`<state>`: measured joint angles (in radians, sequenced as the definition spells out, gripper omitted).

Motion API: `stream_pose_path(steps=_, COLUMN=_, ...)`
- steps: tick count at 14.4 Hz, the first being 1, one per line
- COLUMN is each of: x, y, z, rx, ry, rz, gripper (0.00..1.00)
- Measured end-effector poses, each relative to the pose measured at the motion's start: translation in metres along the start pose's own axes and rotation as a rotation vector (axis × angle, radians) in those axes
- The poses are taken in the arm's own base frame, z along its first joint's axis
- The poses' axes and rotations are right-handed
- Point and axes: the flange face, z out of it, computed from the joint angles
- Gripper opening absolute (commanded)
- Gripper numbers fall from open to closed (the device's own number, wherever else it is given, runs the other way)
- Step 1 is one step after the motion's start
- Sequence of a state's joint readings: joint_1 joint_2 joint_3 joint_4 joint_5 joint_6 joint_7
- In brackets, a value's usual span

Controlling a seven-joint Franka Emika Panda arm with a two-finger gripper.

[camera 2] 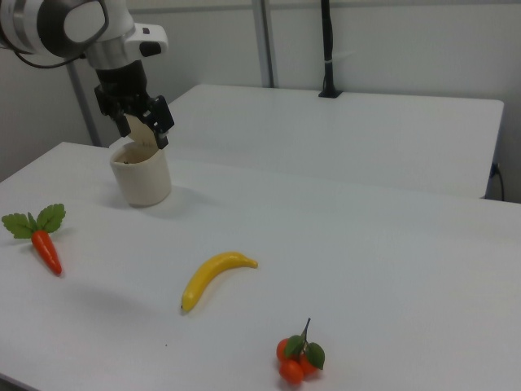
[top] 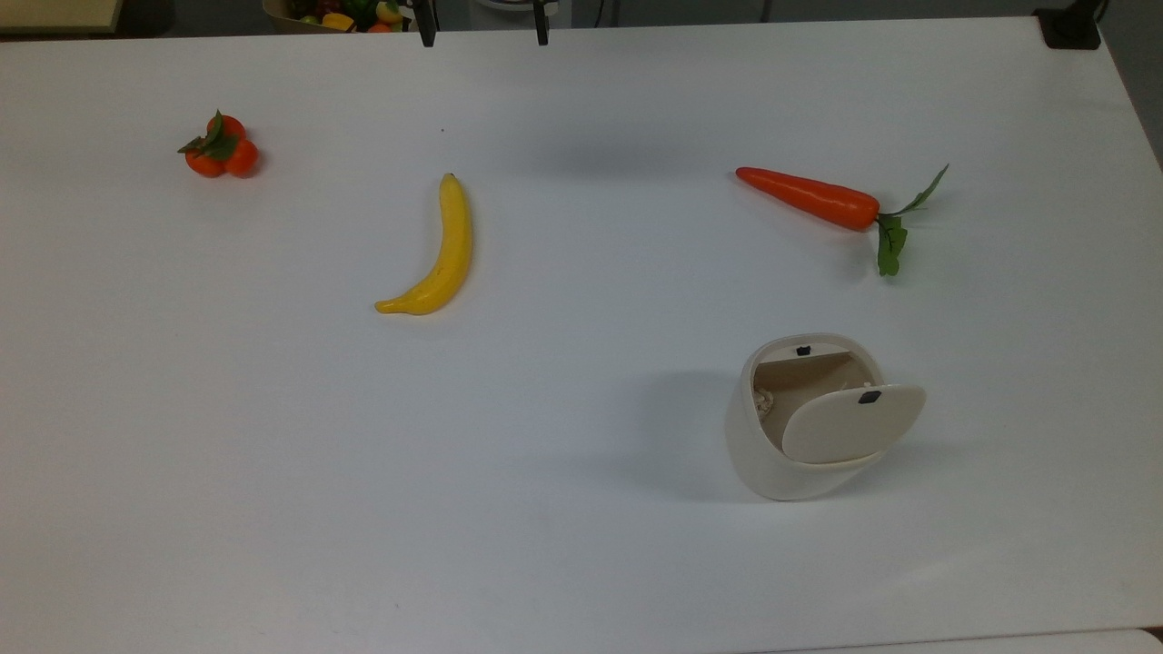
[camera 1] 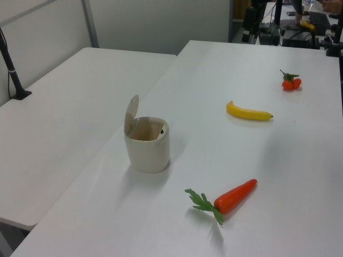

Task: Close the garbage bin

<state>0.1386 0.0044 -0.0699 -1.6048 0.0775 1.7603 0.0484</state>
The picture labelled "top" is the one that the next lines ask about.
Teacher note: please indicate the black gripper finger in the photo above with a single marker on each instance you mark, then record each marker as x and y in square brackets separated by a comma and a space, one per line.
[541, 23]
[424, 23]

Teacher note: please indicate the cream garbage bin lid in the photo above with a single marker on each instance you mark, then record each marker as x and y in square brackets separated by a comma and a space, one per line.
[845, 427]

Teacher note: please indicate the cream round garbage bin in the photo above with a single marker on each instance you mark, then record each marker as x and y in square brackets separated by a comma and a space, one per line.
[750, 454]

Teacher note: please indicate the basket of toy fruit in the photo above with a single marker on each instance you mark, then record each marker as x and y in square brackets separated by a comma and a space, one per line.
[350, 16]

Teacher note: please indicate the orange toy tangerine cluster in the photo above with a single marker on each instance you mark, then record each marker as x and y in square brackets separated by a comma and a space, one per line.
[223, 154]

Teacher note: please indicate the yellow toy banana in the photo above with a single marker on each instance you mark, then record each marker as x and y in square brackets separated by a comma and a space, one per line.
[450, 263]

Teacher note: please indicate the orange toy carrot green leaves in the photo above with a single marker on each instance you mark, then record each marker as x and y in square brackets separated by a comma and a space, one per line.
[809, 195]

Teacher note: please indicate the light wooden board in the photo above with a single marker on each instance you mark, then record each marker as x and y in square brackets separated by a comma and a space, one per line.
[54, 14]

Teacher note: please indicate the crumpled paper scrap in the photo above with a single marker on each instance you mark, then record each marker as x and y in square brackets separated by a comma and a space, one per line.
[763, 402]

